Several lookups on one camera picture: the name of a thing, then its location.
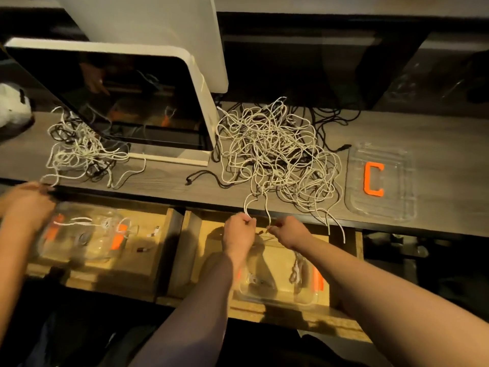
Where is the person's left hand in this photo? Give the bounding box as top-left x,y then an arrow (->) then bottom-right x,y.
222,212 -> 259,265

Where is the person's right hand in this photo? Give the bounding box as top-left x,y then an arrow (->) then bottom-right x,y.
266,215 -> 315,254

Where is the clear container drawer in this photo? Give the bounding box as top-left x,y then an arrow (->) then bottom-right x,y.
37,201 -> 132,265
233,244 -> 328,306

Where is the person's right forearm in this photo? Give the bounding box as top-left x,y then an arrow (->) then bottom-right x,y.
298,237 -> 489,367

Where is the person's left forearm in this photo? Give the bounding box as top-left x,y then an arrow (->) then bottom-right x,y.
130,252 -> 246,367

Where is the another person's forearm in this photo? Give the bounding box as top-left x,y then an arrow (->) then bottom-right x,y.
0,221 -> 39,341

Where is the wooden drawer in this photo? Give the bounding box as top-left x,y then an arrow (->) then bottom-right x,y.
168,210 -> 371,341
23,196 -> 184,303

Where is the pile of white containers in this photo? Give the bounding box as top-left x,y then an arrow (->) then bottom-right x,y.
367,234 -> 429,260

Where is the white touchscreen monitor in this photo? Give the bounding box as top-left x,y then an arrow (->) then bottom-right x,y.
4,38 -> 223,167

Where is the white customer display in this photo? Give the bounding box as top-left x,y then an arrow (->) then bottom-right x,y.
57,0 -> 230,94

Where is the grey wooden bar counter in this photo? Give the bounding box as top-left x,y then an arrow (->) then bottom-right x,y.
0,0 -> 489,20

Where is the white headset device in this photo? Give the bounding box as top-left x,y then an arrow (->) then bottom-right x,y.
0,82 -> 33,135

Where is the black cable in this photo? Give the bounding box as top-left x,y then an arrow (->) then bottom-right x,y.
185,170 -> 230,188

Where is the clear lid orange handle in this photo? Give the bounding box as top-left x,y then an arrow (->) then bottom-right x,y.
345,143 -> 417,221

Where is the bundle of black cables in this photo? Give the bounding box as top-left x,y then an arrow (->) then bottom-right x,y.
286,105 -> 360,153

